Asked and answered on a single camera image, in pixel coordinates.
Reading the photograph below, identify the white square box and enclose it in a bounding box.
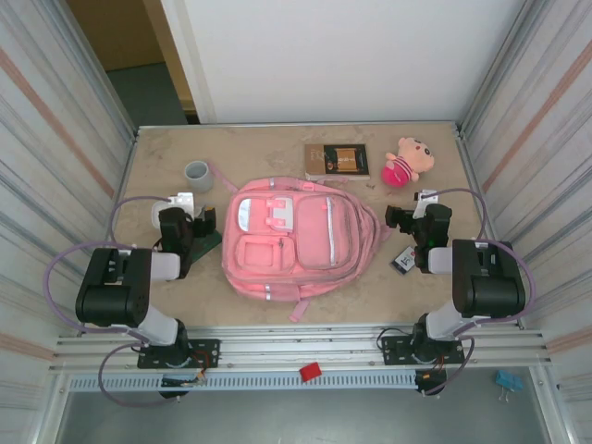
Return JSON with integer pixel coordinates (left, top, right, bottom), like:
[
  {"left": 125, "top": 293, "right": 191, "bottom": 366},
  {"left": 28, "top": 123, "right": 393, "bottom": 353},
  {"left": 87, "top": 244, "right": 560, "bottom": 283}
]
[{"left": 151, "top": 196, "right": 204, "bottom": 231}]

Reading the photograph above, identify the card in clear holder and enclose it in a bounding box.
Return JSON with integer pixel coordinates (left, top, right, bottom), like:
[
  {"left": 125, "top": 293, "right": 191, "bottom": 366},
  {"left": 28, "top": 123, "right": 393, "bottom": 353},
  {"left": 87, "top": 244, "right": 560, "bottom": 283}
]
[{"left": 391, "top": 246, "right": 417, "bottom": 278}]

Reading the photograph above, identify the pink school backpack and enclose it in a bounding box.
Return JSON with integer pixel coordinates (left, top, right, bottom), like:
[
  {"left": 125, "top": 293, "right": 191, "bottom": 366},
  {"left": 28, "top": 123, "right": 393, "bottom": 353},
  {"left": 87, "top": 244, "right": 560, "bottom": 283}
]
[{"left": 206, "top": 160, "right": 389, "bottom": 324}]

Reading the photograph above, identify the grey cup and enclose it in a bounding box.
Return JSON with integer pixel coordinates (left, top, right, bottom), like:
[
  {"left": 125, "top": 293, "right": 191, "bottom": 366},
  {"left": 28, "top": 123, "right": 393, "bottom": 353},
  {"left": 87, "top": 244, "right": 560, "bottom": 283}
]
[{"left": 183, "top": 160, "right": 214, "bottom": 193}]

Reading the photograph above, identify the pink plush doll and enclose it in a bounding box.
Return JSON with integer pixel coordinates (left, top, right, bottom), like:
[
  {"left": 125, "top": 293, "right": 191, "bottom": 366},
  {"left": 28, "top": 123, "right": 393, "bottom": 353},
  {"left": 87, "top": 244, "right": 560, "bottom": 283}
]
[{"left": 380, "top": 136, "right": 436, "bottom": 189}]

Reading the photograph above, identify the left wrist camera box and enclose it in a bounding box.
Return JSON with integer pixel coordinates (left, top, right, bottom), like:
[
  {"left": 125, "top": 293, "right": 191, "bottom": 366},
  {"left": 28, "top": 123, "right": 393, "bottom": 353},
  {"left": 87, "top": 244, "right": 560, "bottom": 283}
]
[{"left": 166, "top": 191, "right": 195, "bottom": 214}]

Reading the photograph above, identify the blue binder clip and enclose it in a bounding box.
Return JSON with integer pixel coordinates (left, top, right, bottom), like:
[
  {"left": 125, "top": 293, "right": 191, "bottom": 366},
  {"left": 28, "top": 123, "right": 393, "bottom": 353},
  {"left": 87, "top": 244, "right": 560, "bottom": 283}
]
[{"left": 495, "top": 369, "right": 524, "bottom": 404}]

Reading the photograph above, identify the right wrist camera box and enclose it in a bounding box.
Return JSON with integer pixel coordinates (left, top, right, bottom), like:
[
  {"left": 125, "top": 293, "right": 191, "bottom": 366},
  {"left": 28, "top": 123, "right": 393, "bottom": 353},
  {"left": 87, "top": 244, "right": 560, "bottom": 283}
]
[{"left": 413, "top": 188, "right": 438, "bottom": 218}]

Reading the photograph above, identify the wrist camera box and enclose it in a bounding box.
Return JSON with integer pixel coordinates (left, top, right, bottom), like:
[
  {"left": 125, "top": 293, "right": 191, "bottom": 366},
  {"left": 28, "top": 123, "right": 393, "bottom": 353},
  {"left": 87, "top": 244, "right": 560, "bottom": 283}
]
[
  {"left": 413, "top": 188, "right": 438, "bottom": 218},
  {"left": 166, "top": 191, "right": 195, "bottom": 214}
]

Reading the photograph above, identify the brown wooden door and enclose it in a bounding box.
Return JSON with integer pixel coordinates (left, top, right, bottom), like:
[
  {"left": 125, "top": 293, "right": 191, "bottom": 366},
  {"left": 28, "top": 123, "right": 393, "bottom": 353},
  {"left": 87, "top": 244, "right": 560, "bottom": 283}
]
[{"left": 67, "top": 0, "right": 196, "bottom": 113}]

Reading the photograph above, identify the aluminium mounting rail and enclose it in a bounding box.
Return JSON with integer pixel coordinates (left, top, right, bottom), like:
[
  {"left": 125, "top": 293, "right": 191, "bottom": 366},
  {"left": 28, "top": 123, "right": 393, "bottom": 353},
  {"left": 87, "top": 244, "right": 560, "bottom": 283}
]
[{"left": 48, "top": 323, "right": 554, "bottom": 376}]

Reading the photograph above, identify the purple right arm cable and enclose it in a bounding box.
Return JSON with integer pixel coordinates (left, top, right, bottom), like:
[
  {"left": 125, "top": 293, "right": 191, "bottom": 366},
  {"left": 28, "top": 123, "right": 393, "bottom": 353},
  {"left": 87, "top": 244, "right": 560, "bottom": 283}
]
[{"left": 418, "top": 187, "right": 537, "bottom": 398}]

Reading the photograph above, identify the grey slotted cable tray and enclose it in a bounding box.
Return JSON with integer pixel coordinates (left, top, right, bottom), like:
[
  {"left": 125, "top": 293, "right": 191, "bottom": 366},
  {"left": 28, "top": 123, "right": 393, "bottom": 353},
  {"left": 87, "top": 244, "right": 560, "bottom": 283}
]
[{"left": 67, "top": 372, "right": 420, "bottom": 392}]

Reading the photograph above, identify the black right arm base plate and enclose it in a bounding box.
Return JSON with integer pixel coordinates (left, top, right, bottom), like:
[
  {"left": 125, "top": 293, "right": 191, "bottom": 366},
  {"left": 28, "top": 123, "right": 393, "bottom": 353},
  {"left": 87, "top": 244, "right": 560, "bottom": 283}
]
[{"left": 381, "top": 335, "right": 465, "bottom": 366}]

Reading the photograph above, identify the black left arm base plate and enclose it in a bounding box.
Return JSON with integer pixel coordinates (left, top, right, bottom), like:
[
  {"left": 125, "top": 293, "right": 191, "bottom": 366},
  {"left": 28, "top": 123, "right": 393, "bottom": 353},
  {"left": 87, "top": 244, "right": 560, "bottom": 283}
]
[{"left": 137, "top": 339, "right": 221, "bottom": 370}]

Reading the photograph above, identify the brown book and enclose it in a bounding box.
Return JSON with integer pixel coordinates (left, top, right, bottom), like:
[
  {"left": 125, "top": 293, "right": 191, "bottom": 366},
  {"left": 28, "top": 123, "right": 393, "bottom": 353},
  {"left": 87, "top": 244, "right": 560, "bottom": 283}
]
[{"left": 303, "top": 142, "right": 371, "bottom": 182}]

